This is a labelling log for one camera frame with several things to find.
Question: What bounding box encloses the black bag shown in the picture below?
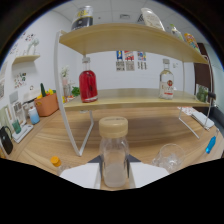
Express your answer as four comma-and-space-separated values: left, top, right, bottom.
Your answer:
0, 125, 14, 155

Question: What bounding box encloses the small green cup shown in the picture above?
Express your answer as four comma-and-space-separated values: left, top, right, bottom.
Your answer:
11, 119, 22, 135

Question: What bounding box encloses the clear bottle with red label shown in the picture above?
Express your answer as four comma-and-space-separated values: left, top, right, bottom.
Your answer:
158, 58, 175, 101

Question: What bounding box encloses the blue liquid bottle silver cap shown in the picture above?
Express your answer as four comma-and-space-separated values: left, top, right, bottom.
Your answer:
204, 134, 218, 155

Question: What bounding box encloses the large black yellow can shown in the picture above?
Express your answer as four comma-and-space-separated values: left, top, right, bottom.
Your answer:
71, 5, 94, 32

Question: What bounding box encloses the clear glass with ice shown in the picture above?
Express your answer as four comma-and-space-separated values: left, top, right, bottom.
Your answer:
151, 143, 186, 174

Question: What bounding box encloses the white flat tray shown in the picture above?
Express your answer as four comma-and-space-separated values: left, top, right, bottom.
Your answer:
11, 123, 34, 144

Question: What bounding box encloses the clear jar with beige lid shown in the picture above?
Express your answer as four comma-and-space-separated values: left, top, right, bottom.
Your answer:
98, 116, 130, 188

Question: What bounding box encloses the white-framed wooden shelf rack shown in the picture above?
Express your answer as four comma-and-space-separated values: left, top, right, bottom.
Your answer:
53, 22, 214, 157

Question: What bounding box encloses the green potted plant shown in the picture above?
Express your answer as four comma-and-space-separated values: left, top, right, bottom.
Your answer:
70, 86, 81, 98

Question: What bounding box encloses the red liquid glass bottle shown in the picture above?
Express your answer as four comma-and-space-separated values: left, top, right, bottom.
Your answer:
78, 56, 99, 104

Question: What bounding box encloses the clear bottle with green cap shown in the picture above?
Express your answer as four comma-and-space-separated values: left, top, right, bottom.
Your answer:
169, 23, 184, 43

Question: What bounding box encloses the yellow cartoon print can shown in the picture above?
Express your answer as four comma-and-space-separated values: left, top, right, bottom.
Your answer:
183, 32, 201, 54

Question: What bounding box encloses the blue white cup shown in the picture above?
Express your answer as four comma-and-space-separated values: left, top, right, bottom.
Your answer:
27, 106, 41, 126

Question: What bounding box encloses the clear bottle with orange cap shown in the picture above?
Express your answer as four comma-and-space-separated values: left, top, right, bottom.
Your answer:
49, 155, 68, 176

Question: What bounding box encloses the wooden wall shelf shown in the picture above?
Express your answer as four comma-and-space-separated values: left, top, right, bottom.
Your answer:
12, 54, 42, 65

